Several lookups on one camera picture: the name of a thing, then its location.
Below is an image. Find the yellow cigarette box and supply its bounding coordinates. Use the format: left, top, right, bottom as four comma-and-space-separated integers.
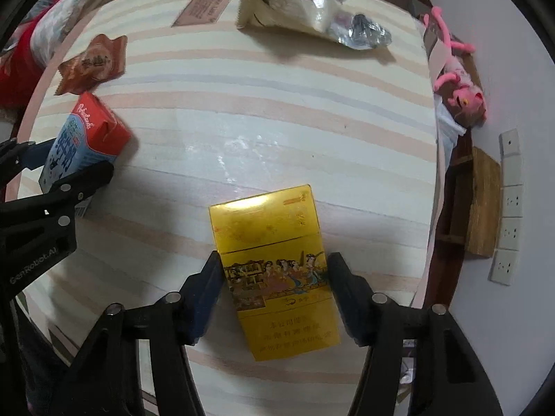
209, 184, 340, 362

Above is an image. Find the red blanket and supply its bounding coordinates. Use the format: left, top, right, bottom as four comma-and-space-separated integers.
0, 0, 100, 109

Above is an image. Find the blue and red milk carton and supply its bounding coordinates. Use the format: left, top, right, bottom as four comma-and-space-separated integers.
39, 92, 132, 217

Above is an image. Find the wooden stool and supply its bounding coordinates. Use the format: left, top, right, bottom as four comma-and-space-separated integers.
436, 146, 503, 257

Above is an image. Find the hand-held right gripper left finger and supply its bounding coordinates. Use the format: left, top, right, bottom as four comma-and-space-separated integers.
26, 250, 225, 416

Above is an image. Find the pink plush toy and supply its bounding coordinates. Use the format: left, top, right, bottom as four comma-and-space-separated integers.
422, 6, 488, 128

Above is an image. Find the silver foil wrapper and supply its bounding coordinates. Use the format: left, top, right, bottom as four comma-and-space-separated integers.
327, 13, 393, 50

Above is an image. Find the brown flat card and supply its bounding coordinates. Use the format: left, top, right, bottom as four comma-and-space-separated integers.
171, 0, 239, 27

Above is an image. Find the brown snack packet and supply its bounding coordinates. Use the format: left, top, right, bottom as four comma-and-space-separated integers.
55, 34, 128, 96

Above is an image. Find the white wall socket panel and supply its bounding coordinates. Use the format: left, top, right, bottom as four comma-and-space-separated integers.
498, 216, 523, 252
489, 249, 519, 287
501, 155, 524, 188
499, 129, 520, 156
501, 185, 525, 218

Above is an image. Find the striped tablecloth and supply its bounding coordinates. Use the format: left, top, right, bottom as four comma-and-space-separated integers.
17, 0, 438, 416

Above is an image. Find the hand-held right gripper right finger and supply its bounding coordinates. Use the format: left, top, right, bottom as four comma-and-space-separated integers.
326, 251, 504, 416

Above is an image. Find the white plastic bag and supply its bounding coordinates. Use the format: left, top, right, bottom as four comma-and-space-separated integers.
435, 104, 468, 175

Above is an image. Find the crumpled white silver wrapper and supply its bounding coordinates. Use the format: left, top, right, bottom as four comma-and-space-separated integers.
236, 0, 348, 44

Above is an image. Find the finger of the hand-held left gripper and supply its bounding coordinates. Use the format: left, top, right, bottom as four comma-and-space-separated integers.
0, 138, 58, 200
0, 161, 114, 230

